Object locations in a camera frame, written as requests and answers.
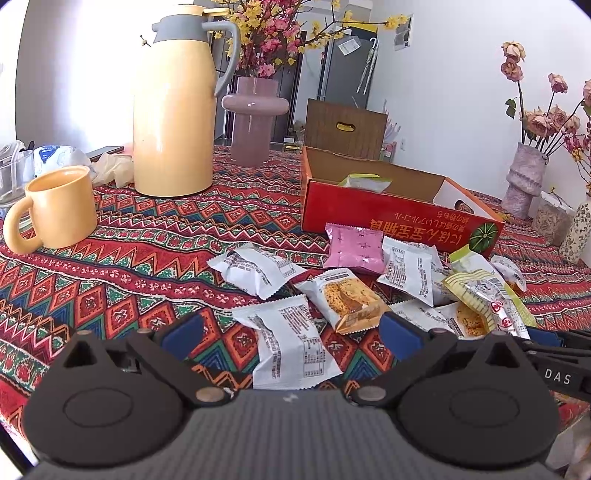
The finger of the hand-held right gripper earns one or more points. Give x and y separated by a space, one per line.
545 336

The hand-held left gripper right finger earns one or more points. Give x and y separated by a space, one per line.
399 330

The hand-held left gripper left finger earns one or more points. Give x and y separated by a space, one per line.
182 330

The white snack packet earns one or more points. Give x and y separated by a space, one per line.
415 311
508 270
406 272
286 341
251 272

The yellow striped snack packet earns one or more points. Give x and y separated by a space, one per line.
461 281

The pink snack packet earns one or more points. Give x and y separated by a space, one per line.
353 249

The green snack packet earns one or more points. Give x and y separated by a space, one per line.
364 183
471 263

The red cardboard box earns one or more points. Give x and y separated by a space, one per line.
369 212

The patterned red tablecloth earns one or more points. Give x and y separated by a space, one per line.
138 277

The floral patterned vase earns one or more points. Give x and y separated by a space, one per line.
577 235

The glass jar of grain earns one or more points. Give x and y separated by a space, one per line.
551 221

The yellow ceramic mug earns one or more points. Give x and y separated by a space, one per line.
64 207

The mauve glass vase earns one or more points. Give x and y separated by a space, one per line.
249 134

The white dried grass bundle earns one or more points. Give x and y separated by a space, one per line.
392 122

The dried pink roses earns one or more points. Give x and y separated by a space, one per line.
538 122

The white plastic bag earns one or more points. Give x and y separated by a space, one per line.
55 157

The yellow thermos jug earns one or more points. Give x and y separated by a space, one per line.
171 115

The clear glass cup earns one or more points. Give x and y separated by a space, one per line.
14 180

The dark brown door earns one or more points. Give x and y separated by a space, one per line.
288 92

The white folded umbrella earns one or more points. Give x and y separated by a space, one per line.
367 69

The grey refrigerator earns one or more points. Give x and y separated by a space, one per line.
341 69

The yellow black box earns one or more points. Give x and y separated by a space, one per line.
364 25

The pink and yellow blossom branches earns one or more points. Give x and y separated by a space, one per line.
272 27

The wall notice sheet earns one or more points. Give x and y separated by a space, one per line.
401 32

